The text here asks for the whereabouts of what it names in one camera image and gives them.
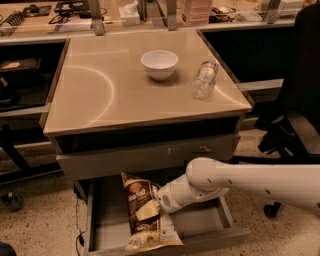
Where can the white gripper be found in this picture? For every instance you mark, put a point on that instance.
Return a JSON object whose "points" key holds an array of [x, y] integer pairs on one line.
{"points": [[167, 197]]}

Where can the brown chip bag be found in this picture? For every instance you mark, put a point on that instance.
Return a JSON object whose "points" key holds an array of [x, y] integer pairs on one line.
{"points": [[150, 227]]}

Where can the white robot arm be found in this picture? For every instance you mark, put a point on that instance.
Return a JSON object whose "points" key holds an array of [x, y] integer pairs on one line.
{"points": [[205, 179]]}

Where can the open middle drawer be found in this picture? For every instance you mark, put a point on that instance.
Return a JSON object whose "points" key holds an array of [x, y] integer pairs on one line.
{"points": [[202, 227]]}

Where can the grey drawer cabinet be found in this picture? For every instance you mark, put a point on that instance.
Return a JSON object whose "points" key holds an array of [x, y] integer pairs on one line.
{"points": [[107, 116]]}

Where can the clear plastic bottle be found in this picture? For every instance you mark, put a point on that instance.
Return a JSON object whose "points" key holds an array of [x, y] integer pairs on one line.
{"points": [[204, 80]]}

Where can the white bowl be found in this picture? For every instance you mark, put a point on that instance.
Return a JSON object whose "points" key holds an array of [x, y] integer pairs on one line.
{"points": [[159, 64]]}

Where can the black office chair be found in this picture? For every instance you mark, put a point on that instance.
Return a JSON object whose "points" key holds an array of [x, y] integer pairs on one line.
{"points": [[292, 123]]}

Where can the white tissue box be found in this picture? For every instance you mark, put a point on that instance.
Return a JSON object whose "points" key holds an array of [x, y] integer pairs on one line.
{"points": [[129, 14]]}

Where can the pink stacked boxes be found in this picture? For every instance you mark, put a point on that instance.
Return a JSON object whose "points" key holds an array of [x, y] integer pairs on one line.
{"points": [[195, 12]]}

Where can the black table leg frame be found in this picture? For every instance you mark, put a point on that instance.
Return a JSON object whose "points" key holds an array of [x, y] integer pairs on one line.
{"points": [[10, 140]]}

